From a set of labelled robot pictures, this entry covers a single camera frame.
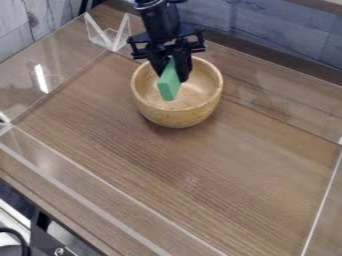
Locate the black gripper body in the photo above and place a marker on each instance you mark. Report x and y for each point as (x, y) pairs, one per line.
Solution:
(164, 27)

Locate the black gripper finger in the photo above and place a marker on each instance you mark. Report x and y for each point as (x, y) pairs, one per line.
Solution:
(158, 59)
(184, 63)

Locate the green rectangular stick block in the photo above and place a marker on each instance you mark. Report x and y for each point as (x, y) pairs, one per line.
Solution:
(169, 82)

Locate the wooden bowl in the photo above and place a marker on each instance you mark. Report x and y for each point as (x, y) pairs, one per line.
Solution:
(197, 100)

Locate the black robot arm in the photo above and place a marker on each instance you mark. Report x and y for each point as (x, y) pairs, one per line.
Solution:
(184, 42)

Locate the clear acrylic tray walls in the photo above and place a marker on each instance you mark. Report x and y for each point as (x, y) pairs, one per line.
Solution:
(245, 185)

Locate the clear acrylic corner bracket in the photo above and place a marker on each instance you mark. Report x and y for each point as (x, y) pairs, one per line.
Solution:
(112, 39)

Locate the black table frame bracket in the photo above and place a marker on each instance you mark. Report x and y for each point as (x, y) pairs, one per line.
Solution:
(44, 244)

